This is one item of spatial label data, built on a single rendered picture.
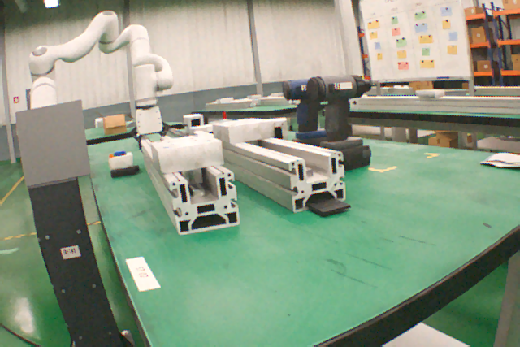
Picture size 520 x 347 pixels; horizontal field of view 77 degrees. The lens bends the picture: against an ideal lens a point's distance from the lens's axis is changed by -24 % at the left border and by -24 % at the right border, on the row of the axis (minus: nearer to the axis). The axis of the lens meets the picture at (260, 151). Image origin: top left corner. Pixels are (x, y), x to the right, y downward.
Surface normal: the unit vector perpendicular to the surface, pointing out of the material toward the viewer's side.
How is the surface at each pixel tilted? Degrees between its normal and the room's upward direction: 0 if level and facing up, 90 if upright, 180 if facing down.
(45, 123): 90
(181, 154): 90
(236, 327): 0
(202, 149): 90
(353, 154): 90
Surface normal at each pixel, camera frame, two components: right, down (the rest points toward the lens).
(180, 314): -0.11, -0.98
